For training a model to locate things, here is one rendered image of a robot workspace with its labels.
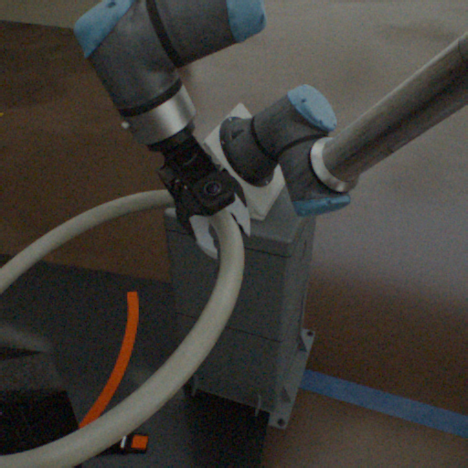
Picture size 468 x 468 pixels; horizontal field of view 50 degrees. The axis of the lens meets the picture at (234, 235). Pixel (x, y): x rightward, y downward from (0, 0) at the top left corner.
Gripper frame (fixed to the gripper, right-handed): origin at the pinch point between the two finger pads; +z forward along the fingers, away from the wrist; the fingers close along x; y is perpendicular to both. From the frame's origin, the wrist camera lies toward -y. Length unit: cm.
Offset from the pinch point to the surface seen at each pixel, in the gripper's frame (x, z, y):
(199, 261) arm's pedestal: -1, 45, 65
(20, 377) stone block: 52, 29, 44
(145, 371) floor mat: 37, 98, 97
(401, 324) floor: -66, 141, 71
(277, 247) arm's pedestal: -20, 42, 45
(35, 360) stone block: 50, 33, 53
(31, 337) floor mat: 71, 78, 136
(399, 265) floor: -93, 144, 102
